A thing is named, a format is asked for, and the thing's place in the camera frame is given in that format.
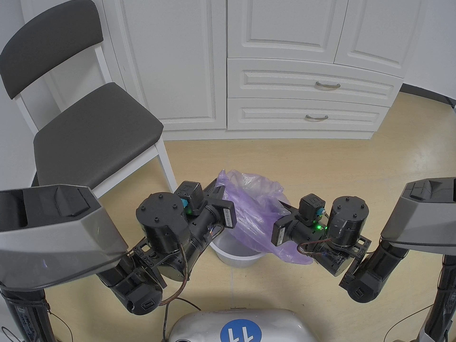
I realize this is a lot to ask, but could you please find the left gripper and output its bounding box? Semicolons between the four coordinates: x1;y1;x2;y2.
199;185;238;240

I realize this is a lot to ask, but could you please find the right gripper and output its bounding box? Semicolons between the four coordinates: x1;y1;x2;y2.
272;199;315;247

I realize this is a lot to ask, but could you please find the purple plastic bag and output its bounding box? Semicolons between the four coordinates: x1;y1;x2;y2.
214;168;315;266

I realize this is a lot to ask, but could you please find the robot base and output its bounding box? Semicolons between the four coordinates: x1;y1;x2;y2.
171;309;318;342

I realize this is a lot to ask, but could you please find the white trash bin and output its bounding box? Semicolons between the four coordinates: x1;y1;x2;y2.
209;231;266;268

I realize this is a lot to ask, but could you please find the white chair dark grey seat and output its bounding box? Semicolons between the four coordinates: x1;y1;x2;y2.
0;0;178;201

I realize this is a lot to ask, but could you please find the white wardrobe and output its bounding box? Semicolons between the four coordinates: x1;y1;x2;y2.
18;0;430;142

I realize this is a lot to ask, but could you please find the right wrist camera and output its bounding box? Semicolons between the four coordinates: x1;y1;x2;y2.
298;194;328;227

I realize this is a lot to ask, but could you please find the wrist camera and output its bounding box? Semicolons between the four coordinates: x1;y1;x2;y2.
174;180;207;216
298;194;328;227

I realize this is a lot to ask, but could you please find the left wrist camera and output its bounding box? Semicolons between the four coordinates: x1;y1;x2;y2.
174;180;207;216

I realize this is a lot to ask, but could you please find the black cable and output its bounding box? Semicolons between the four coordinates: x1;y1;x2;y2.
162;296;202;341

